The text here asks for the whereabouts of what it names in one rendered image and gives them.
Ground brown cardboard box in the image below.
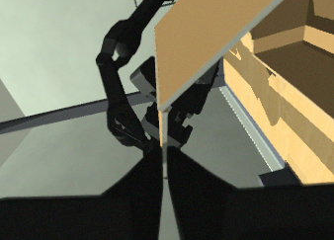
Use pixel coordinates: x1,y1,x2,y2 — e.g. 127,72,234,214
153,0,334,178

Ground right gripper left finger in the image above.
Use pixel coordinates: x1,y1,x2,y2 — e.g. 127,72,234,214
0,146,163,240

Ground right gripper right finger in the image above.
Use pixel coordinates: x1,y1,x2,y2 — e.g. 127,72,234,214
167,146,334,240

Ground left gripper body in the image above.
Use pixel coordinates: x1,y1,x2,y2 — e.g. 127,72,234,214
140,101,194,148

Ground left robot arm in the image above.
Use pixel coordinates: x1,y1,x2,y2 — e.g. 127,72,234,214
96,0,174,157

